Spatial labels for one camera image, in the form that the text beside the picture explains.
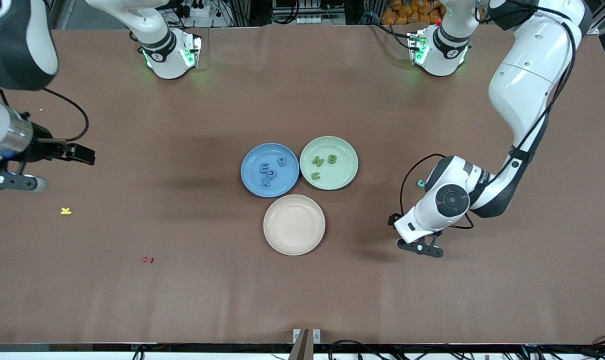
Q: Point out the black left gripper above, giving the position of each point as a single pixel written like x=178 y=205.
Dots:
x=439 y=233

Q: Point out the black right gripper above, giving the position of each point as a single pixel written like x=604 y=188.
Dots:
x=41 y=145

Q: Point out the green foam letter B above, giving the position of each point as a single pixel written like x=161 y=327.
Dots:
x=332 y=159

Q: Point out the green foam letter N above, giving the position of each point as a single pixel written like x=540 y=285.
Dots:
x=317 y=161

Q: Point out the blue foam letter G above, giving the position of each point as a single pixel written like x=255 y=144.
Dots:
x=273 y=173

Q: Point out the blue foam letter X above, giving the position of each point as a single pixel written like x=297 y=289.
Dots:
x=266 y=182

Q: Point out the blue foam letter E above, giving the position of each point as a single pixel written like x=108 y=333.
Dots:
x=264 y=168

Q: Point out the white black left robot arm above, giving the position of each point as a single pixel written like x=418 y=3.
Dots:
x=527 y=85

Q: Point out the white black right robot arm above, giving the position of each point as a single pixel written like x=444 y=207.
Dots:
x=12 y=45

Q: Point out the yellow foam letter K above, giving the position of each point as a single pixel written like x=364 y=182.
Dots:
x=66 y=211

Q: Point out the light green round plate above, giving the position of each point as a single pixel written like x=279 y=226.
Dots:
x=342 y=175

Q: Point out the beige round plate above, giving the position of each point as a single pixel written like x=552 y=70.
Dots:
x=294 y=225

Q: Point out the blue round plate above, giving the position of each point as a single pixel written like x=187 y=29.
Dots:
x=255 y=160

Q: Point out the brown table cover mat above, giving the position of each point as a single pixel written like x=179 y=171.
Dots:
x=182 y=300

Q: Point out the white power strip with plugs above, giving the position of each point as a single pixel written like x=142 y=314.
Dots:
x=197 y=7

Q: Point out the orange objects pile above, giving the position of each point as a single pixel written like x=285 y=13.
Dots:
x=407 y=12

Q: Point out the small metal edge bracket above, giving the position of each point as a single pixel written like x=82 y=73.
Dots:
x=316 y=335

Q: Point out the brown camera post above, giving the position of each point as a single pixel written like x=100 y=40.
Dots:
x=302 y=347

